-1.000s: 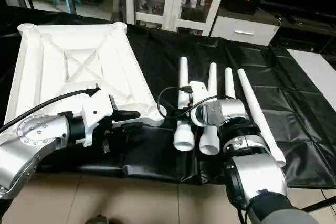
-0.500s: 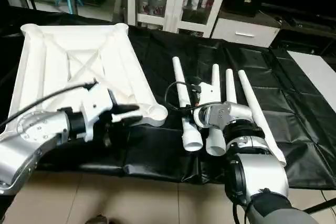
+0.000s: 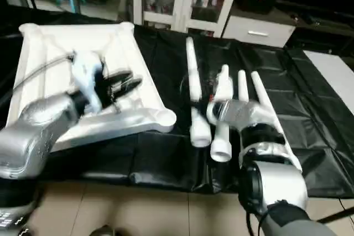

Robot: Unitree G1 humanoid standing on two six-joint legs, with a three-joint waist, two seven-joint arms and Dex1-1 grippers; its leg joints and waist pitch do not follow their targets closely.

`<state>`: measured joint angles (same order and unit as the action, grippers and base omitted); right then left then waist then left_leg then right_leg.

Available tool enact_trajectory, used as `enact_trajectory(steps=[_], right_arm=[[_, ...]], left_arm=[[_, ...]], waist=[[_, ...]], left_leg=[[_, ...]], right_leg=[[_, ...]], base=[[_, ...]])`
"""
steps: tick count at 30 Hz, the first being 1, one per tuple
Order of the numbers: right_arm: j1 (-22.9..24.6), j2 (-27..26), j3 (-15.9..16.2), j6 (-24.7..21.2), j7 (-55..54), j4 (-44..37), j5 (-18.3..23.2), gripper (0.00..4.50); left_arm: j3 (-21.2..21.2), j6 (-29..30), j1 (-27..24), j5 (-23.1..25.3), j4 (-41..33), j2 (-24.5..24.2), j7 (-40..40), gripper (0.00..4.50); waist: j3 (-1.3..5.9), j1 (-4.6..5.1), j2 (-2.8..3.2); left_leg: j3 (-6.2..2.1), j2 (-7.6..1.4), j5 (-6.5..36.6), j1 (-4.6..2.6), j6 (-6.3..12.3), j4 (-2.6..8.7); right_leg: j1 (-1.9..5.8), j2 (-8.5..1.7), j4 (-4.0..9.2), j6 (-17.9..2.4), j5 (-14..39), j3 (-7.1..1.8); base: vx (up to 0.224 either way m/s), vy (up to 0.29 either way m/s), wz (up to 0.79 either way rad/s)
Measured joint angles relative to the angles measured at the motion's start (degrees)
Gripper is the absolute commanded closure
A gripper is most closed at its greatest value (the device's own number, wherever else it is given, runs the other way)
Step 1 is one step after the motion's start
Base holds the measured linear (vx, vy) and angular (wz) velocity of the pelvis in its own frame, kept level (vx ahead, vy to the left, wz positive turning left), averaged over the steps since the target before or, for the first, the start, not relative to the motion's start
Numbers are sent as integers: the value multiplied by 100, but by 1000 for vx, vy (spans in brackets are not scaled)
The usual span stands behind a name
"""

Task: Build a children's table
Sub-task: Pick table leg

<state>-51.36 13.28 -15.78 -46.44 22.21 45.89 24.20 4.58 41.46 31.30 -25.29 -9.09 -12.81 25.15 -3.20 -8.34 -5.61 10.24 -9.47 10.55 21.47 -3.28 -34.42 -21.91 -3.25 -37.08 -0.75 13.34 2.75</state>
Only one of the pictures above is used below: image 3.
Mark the white plastic table leg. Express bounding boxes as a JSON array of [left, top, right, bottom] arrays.
[[250, 71, 303, 171], [185, 36, 213, 149], [210, 64, 233, 164], [237, 70, 250, 102]]

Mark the white plastic table top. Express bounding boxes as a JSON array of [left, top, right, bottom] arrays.
[[5, 22, 178, 151]]

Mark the black work mat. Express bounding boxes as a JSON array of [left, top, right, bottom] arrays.
[[0, 5, 354, 198]]

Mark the white drawer unit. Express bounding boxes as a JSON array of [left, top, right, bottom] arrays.
[[223, 15, 295, 48]]

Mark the white flat board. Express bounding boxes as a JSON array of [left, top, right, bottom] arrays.
[[303, 50, 354, 116]]

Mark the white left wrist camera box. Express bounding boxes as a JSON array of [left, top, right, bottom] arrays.
[[70, 52, 109, 116]]

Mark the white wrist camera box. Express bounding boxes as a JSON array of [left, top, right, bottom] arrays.
[[70, 52, 109, 116], [212, 78, 236, 107]]

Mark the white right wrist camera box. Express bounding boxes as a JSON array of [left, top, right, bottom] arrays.
[[212, 78, 236, 107]]

